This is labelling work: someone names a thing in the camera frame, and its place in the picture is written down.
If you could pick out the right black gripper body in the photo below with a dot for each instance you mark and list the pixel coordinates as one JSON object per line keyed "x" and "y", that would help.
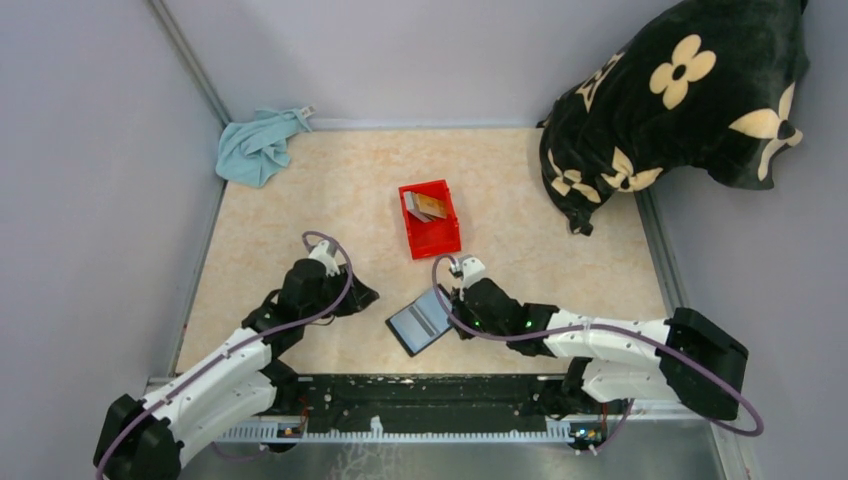
{"x": 467, "y": 317}

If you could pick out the stack of credit cards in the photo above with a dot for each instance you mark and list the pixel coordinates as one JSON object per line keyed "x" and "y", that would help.
{"x": 423, "y": 207}

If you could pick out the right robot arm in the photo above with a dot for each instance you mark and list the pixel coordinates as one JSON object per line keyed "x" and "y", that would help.
{"x": 686, "y": 357}

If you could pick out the black floral blanket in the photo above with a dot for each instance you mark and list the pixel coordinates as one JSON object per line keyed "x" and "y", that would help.
{"x": 705, "y": 84}

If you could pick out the aluminium front rail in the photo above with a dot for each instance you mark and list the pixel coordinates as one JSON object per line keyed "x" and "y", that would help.
{"x": 280, "y": 429}

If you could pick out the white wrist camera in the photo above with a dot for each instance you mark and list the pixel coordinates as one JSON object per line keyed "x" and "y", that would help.
{"x": 324, "y": 252}
{"x": 467, "y": 270}

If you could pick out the black leather card holder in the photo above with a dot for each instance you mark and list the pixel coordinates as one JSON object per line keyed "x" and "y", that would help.
{"x": 422, "y": 322}

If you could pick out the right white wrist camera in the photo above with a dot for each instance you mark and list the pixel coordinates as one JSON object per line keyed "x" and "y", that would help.
{"x": 467, "y": 270}

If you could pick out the light blue cloth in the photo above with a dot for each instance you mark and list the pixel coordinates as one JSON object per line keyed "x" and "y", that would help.
{"x": 250, "y": 153}

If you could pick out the red plastic bin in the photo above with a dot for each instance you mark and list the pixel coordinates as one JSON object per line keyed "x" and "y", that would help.
{"x": 431, "y": 223}

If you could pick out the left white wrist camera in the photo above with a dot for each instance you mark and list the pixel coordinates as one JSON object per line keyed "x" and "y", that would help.
{"x": 324, "y": 252}

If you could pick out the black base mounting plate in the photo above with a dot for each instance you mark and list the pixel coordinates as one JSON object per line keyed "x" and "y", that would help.
{"x": 455, "y": 404}

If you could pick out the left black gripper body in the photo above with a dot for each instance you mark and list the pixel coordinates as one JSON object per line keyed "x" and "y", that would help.
{"x": 334, "y": 288}

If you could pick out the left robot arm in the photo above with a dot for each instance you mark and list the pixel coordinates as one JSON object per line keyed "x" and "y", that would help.
{"x": 157, "y": 435}

